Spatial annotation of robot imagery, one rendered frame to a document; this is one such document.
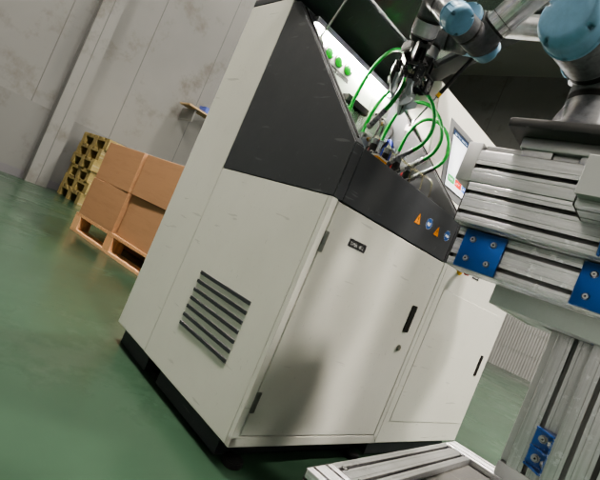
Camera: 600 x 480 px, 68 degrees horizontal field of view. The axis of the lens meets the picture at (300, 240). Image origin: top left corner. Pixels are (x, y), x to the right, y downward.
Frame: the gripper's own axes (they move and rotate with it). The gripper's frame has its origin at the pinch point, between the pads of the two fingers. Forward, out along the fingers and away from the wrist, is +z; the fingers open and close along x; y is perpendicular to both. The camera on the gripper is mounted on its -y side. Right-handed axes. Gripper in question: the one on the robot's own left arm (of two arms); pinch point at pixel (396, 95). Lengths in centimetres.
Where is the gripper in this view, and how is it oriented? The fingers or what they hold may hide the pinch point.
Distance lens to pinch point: 153.9
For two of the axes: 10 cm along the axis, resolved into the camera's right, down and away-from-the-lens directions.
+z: -2.2, 6.9, 6.9
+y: -0.3, 7.0, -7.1
